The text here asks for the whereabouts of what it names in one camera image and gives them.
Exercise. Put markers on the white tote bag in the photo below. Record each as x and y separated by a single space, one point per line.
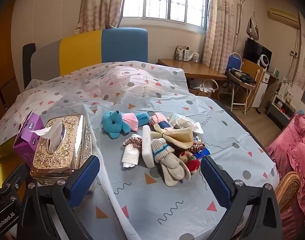
205 86

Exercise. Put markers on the hanging garment steamer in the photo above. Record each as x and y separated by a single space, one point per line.
252 28

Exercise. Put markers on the metal pole stand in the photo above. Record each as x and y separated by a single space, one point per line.
238 17

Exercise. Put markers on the grey yellow blue headboard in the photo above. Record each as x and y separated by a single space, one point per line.
80 52

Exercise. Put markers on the gold metal tray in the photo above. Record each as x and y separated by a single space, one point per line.
0 160

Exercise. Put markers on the wooden desk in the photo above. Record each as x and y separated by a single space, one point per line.
192 67

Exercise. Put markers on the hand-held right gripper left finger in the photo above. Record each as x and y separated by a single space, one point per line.
82 182

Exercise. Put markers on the white knit cloth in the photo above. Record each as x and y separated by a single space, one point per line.
130 156

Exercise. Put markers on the pink towel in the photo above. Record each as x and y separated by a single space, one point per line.
158 118

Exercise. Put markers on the white round fan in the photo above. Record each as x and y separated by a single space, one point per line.
265 61

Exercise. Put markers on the purple tissue box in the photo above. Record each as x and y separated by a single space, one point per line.
30 130

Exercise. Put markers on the white sponge block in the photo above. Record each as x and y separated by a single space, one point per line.
147 147

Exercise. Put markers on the air conditioner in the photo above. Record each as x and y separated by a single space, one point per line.
282 16

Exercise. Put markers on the gold embossed tissue box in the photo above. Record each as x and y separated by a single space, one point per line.
65 150

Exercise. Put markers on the brown striped scrunchie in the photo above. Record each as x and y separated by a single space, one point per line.
130 141

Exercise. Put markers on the red strawberry plush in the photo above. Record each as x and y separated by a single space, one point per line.
191 163

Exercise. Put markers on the window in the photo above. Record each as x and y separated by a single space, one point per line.
167 0

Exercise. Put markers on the wicker chair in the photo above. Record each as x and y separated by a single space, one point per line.
288 187

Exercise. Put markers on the blue elephant plush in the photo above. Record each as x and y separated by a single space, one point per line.
115 125

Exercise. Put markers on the blue tissue pack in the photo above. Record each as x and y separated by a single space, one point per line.
202 153

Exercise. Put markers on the small white box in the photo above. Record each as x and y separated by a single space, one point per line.
193 55

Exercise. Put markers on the wooden chair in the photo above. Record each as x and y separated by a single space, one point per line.
233 60

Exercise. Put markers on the low shelf unit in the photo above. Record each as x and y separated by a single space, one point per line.
282 105

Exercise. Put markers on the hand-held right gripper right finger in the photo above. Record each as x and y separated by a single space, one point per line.
216 185

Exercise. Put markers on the wooden board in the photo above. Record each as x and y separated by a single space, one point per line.
248 66

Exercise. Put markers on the pink ruffled bedding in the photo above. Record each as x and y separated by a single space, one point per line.
292 150

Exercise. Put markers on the wooden wardrobe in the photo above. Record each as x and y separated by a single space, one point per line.
2 67

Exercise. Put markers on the pink satin scrunchie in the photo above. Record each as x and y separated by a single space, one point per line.
196 145

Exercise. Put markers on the small cardboard box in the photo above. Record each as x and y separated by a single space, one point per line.
181 51

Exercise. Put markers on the beige cloth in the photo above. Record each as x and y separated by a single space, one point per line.
180 136

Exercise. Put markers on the black television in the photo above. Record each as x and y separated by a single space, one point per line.
255 52

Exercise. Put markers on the white leaf print box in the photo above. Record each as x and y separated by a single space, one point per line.
290 90

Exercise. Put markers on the white plastic tissue pack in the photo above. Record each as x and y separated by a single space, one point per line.
182 121

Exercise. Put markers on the white cabinet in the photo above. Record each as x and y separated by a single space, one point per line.
262 90

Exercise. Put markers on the beige patterned curtain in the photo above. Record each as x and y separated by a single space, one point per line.
221 30
102 5

